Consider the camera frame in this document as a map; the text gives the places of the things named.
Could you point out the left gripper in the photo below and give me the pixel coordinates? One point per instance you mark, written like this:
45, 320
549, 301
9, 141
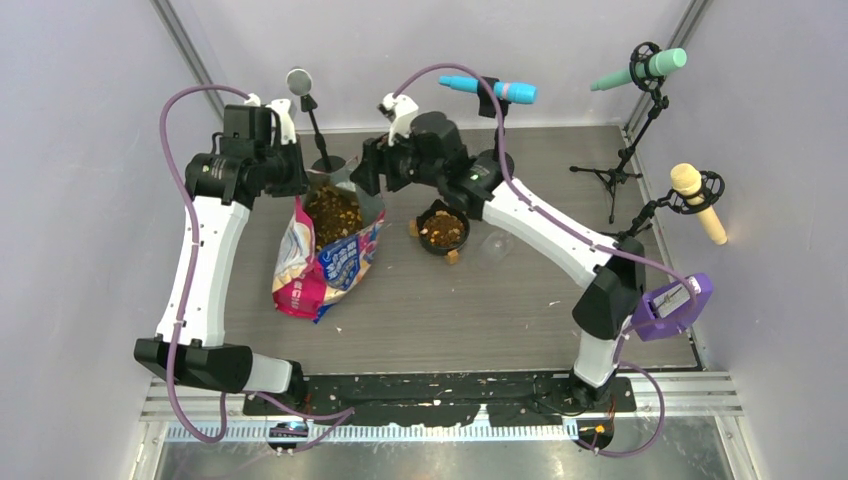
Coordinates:
299, 183

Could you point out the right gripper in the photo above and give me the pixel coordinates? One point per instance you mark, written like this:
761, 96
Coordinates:
377, 160

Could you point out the colourful pet food bag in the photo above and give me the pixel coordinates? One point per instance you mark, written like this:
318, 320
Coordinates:
306, 282

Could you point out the clear plastic scoop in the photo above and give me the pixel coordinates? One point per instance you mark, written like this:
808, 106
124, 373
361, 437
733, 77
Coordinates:
494, 249

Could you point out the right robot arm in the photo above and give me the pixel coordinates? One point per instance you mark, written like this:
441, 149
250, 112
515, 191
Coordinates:
431, 152

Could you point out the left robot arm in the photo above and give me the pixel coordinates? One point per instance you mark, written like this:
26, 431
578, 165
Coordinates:
258, 153

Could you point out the near black pet bowl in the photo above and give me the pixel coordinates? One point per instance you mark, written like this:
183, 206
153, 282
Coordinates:
451, 254

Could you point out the black pet bowl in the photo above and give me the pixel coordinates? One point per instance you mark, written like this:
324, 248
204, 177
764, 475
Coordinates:
451, 254
487, 165

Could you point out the far black pet bowl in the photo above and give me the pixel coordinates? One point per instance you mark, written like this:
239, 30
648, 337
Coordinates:
487, 165

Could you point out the kibble inside bag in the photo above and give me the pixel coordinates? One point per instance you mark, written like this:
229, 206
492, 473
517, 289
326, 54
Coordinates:
335, 215

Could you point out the kibble in near bowl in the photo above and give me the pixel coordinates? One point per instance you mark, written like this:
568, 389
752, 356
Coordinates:
443, 230

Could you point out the round silver microphone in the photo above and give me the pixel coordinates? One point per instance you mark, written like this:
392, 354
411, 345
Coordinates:
299, 82

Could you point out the green microphone tripod stand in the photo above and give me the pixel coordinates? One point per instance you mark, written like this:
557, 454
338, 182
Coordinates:
612, 177

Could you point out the green microphone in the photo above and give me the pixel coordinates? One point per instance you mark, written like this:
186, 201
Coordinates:
654, 67

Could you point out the yellow microphone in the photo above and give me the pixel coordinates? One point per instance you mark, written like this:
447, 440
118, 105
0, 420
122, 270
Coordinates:
685, 178

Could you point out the purple metronome box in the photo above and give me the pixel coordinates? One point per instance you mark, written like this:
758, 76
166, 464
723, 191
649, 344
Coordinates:
669, 310

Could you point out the yellow microphone tripod stand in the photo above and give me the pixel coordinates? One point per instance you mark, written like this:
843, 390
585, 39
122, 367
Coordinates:
652, 212

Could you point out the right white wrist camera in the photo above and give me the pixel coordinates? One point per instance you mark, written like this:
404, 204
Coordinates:
400, 110

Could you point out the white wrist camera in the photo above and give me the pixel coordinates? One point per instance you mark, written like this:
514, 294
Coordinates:
283, 112
400, 110

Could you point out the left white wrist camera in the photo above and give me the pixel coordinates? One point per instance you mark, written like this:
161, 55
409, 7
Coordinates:
283, 112

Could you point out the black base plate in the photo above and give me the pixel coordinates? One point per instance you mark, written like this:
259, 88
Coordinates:
528, 398

